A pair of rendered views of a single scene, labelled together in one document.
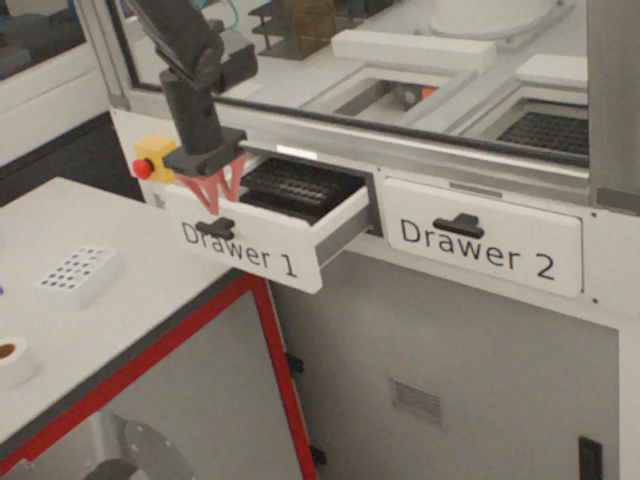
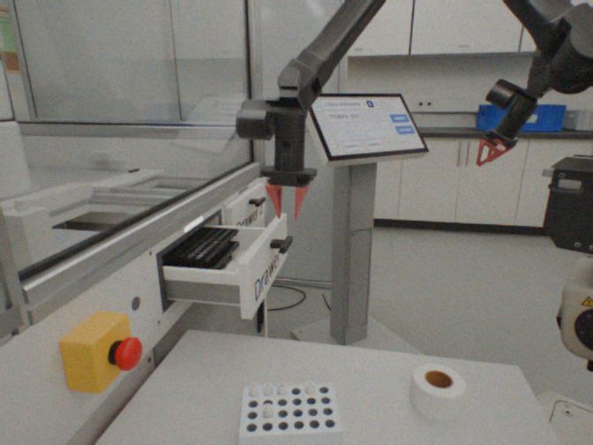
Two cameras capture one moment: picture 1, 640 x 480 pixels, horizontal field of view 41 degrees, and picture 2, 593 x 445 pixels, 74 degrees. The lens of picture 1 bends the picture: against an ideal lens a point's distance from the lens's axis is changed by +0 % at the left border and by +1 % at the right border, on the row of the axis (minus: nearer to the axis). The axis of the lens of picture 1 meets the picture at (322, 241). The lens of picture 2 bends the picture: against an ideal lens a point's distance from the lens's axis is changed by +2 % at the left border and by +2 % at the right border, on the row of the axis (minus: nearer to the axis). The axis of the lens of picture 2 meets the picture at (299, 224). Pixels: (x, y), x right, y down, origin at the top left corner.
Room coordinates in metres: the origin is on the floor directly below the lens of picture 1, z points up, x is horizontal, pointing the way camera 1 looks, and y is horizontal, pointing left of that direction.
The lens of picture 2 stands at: (1.44, 0.75, 1.18)
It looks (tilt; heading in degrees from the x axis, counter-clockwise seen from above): 18 degrees down; 235
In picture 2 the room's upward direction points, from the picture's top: straight up
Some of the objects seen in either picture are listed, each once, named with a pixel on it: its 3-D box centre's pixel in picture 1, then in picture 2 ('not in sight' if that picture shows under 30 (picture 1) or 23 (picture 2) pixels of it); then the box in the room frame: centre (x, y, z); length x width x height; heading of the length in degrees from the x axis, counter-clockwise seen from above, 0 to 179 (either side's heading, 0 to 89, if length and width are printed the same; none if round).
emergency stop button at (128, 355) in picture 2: (143, 168); (125, 353); (1.38, 0.28, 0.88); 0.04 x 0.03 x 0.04; 44
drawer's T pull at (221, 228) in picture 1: (220, 226); (280, 244); (1.06, 0.14, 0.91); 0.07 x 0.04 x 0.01; 44
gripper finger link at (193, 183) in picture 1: (212, 180); (290, 196); (1.03, 0.13, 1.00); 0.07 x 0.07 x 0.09; 44
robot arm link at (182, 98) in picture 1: (190, 86); (287, 126); (1.03, 0.12, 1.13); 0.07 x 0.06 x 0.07; 128
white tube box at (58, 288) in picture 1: (80, 276); (289, 418); (1.22, 0.41, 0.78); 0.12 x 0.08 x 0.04; 148
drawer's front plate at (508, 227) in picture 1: (475, 234); (247, 212); (0.95, -0.20, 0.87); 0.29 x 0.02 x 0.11; 44
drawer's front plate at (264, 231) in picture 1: (238, 236); (267, 258); (1.08, 0.12, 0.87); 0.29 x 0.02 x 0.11; 44
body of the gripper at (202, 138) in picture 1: (199, 132); (288, 160); (1.03, 0.13, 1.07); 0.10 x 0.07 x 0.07; 134
